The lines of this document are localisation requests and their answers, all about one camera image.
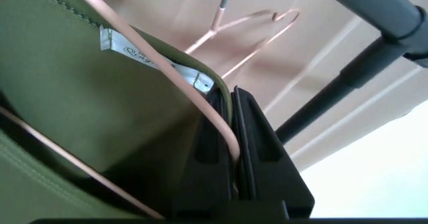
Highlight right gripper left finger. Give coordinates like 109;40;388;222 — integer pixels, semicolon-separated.
173;87;235;218

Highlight green long-sleeved shirt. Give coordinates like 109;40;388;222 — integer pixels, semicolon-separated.
0;0;234;222

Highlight beige curtain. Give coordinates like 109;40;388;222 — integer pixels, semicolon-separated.
85;0;428;173

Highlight pink clothes hanger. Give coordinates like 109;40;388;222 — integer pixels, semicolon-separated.
0;0;241;220
183;0;301;81

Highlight window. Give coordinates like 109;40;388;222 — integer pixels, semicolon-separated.
299;100;428;220

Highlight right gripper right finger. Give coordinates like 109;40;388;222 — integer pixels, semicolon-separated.
232;86;315;218

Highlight black clothes rack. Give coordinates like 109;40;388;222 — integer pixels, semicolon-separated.
276;0;428;144

